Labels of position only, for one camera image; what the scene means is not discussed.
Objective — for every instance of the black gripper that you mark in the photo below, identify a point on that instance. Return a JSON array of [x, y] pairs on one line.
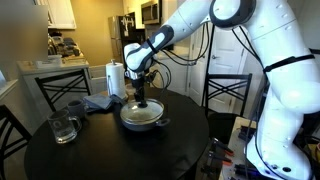
[[139, 86]]

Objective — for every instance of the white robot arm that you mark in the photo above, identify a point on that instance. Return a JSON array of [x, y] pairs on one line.
[[286, 93]]

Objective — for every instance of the white paper towel roll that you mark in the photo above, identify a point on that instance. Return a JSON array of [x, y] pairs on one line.
[[115, 80]]

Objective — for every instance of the blue-grey folded cloth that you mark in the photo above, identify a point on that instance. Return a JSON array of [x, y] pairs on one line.
[[100, 101]]

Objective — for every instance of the grey ceramic mug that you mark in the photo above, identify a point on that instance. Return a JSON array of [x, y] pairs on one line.
[[77, 109]]

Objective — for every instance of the black refrigerator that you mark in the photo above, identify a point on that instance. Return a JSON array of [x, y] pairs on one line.
[[128, 36]]

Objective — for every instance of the black cross-back chair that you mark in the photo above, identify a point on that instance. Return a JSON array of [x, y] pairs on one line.
[[13, 136], [63, 86], [230, 96]]

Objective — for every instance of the clear glass mug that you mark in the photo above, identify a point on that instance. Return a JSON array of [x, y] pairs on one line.
[[63, 128]]

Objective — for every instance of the steel over-range microwave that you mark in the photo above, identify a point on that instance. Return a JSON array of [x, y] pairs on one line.
[[150, 11]]

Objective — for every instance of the white panel door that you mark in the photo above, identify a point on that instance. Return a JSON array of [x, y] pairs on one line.
[[220, 60]]

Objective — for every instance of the clear plastic storage box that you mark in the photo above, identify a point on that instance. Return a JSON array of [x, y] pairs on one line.
[[49, 61]]

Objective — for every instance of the robot mounting platform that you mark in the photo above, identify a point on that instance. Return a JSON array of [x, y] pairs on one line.
[[233, 150]]

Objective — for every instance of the white kitchen counter cabinet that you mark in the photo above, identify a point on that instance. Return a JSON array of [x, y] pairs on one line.
[[30, 83]]

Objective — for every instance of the white wall cabinet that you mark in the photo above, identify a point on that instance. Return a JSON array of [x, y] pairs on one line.
[[61, 13]]

